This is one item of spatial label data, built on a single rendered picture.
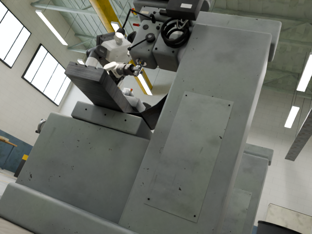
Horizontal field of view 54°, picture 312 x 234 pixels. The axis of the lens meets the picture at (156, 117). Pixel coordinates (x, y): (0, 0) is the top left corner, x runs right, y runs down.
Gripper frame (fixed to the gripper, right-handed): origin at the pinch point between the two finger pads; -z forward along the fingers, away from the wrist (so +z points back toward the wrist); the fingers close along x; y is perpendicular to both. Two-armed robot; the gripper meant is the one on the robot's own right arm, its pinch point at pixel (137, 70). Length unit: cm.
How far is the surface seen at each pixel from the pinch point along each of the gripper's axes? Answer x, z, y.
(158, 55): -3.3, -16.2, -10.9
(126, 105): -12.4, -16.6, 34.0
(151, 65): 4.8, -6.1, -7.7
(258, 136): 881, 204, -290
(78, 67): -56, -14, 34
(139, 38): -10.8, 1.2, -20.7
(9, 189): -38, 19, 108
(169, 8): -28, -32, -30
